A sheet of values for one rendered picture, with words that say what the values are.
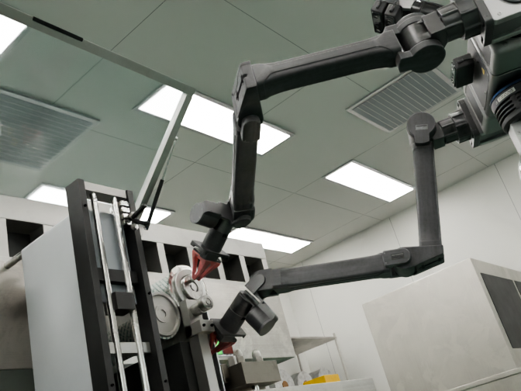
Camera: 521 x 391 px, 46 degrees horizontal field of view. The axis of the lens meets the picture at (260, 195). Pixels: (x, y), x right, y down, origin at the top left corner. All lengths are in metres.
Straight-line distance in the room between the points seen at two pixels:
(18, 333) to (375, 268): 0.95
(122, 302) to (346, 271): 0.58
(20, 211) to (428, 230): 1.17
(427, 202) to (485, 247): 4.44
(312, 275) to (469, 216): 4.62
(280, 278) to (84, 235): 0.54
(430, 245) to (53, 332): 0.95
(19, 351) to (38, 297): 0.17
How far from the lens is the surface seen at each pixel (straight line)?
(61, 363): 1.55
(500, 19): 1.30
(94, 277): 1.34
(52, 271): 1.61
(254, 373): 1.76
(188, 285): 1.70
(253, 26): 3.27
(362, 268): 1.60
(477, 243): 6.10
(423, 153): 1.71
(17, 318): 1.78
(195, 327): 1.62
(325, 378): 1.60
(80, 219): 1.41
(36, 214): 1.96
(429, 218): 1.63
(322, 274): 1.61
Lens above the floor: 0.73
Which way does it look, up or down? 24 degrees up
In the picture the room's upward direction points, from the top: 16 degrees counter-clockwise
